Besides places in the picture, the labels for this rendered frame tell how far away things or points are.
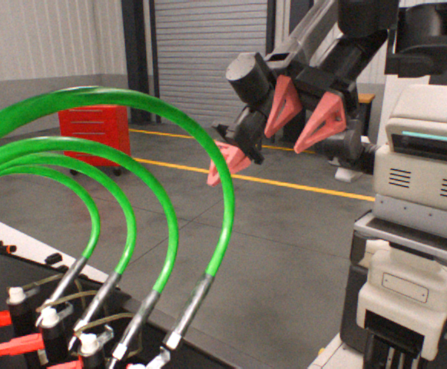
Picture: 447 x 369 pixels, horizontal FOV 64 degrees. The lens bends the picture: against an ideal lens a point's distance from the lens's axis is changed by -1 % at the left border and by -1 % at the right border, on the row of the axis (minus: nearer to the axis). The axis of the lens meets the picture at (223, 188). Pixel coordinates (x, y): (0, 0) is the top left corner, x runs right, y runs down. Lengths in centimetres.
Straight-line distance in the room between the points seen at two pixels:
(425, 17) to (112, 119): 417
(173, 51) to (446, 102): 710
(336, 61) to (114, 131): 415
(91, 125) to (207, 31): 354
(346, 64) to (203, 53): 695
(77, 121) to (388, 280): 407
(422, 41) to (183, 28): 725
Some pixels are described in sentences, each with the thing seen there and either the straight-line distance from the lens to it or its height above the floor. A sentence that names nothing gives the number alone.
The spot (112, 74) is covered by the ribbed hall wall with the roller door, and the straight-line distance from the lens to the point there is 900.
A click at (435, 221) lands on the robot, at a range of 103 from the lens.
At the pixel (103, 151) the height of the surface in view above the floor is 136.
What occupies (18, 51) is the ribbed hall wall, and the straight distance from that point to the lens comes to 801.
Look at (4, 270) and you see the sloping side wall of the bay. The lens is 66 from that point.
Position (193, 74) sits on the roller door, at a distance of 758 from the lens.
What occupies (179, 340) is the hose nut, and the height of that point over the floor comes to 115.
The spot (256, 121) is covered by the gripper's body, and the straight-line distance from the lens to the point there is 65.
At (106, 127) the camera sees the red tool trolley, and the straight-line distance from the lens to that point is 457.
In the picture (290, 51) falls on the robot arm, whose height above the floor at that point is 146.
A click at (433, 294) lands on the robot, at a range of 115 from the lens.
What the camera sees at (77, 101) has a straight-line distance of 28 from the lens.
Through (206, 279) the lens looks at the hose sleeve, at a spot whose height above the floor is 120.
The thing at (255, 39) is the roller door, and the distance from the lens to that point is 696.
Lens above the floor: 146
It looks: 21 degrees down
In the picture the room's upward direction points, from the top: straight up
